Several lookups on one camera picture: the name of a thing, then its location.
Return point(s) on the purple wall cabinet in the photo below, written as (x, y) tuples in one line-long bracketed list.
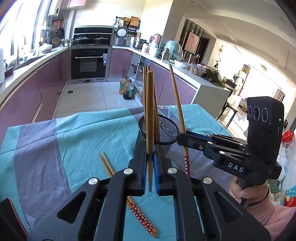
[(71, 4)]

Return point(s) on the bamboo chopstick lone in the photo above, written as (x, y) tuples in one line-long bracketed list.
[(144, 90)]

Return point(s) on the white water heater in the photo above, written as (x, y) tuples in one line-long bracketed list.
[(54, 8)]

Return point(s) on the black range hood stove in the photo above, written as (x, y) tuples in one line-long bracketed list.
[(91, 35)]

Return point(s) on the bamboo chopstick red end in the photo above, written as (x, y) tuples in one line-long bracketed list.
[(108, 164), (181, 119), (105, 166), (146, 103), (150, 132), (156, 117)]

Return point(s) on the mint green appliance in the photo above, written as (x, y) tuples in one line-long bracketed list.
[(175, 49)]

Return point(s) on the teal and purple tablecloth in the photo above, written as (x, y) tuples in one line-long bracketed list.
[(44, 163)]

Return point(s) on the yellow cooking oil bottle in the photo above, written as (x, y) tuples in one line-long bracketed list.
[(122, 85)]

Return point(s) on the green leafy vegetables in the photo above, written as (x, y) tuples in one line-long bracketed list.
[(213, 77)]

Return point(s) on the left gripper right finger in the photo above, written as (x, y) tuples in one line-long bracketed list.
[(165, 185)]

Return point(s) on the pink sleeve right forearm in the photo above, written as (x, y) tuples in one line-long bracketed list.
[(278, 220)]

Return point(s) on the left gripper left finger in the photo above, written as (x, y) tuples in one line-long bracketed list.
[(137, 180)]

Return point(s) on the black mesh pen cup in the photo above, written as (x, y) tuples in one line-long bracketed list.
[(167, 135)]

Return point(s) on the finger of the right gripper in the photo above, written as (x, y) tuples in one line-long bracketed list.
[(183, 140), (198, 137)]

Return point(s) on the right hand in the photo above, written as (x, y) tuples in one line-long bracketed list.
[(253, 194)]

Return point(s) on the pink electric kettle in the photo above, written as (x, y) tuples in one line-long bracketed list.
[(157, 38)]

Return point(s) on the steel stock pot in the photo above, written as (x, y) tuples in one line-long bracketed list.
[(138, 43)]

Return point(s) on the white rice cooker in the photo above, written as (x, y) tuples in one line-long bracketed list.
[(121, 36)]

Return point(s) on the black built-in oven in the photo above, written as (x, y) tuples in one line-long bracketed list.
[(89, 64)]

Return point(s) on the white microwave oven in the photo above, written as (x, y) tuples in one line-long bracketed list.
[(2, 66)]

